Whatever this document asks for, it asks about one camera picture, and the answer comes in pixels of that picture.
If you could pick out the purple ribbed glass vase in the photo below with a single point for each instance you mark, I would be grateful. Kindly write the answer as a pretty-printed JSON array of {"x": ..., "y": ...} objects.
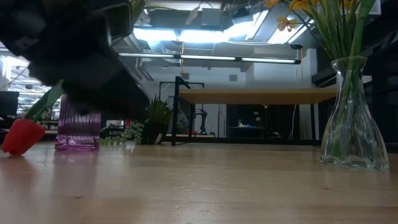
[{"x": 77, "y": 133}]

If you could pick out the red artificial tulip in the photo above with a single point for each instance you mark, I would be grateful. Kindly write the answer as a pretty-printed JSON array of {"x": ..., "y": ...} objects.
[{"x": 21, "y": 137}]

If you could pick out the yellow artificial flower bunch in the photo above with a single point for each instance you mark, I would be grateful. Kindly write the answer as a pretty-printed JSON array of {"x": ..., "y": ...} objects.
[{"x": 329, "y": 31}]

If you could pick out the clear glass vase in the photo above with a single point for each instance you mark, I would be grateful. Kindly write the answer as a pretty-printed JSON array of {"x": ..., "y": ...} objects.
[{"x": 354, "y": 137}]

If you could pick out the black background robot arm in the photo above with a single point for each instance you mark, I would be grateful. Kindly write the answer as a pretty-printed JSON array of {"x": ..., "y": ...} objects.
[{"x": 202, "y": 119}]

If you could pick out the wooden shelf with black legs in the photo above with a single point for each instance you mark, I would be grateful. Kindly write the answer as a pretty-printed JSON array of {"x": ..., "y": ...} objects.
[{"x": 255, "y": 96}]

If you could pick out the black monitor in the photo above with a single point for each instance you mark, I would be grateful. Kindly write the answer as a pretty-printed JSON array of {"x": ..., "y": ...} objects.
[{"x": 9, "y": 104}]

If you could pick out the green potted succulent plant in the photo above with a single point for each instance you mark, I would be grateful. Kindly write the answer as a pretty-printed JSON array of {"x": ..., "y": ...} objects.
[{"x": 157, "y": 118}]

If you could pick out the long ceiling light strip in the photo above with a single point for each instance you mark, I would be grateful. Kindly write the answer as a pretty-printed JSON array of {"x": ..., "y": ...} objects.
[{"x": 205, "y": 57}]

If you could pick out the grey ceiling box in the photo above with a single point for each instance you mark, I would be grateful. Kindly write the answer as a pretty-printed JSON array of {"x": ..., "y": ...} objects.
[{"x": 211, "y": 17}]

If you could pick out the silver ceiling duct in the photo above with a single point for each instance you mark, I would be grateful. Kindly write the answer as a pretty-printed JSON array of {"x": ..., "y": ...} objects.
[{"x": 264, "y": 28}]

